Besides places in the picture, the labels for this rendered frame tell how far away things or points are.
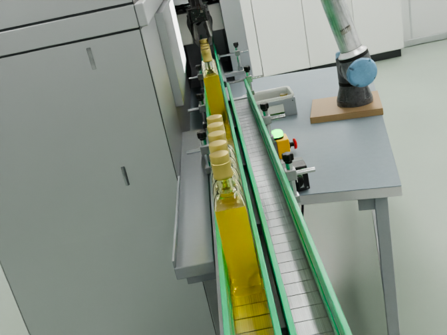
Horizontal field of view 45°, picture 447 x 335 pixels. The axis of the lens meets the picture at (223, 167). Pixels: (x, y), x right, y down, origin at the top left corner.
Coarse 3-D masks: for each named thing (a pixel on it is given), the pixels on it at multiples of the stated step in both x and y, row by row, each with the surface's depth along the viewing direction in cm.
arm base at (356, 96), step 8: (344, 88) 226; (352, 88) 224; (360, 88) 223; (368, 88) 226; (344, 96) 227; (352, 96) 224; (360, 96) 223; (368, 96) 226; (344, 104) 226; (352, 104) 224; (360, 104) 224
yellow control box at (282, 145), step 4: (284, 136) 194; (276, 140) 192; (280, 140) 191; (284, 140) 191; (288, 140) 191; (276, 144) 191; (280, 144) 192; (284, 144) 192; (288, 144) 192; (276, 148) 192; (280, 148) 192; (284, 148) 192; (288, 148) 192; (280, 152) 193; (284, 152) 193; (280, 156) 193
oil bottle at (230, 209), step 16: (224, 160) 93; (224, 176) 94; (224, 192) 95; (240, 192) 96; (224, 208) 95; (240, 208) 95; (224, 224) 96; (240, 224) 96; (224, 240) 97; (240, 240) 97; (240, 256) 99; (240, 272) 100; (256, 272) 100; (240, 288) 101; (256, 288) 101
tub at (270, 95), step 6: (264, 90) 251; (270, 90) 251; (276, 90) 251; (282, 90) 251; (288, 90) 246; (258, 96) 252; (264, 96) 252; (270, 96) 252; (276, 96) 252; (282, 96) 236; (288, 96) 236; (258, 102) 236
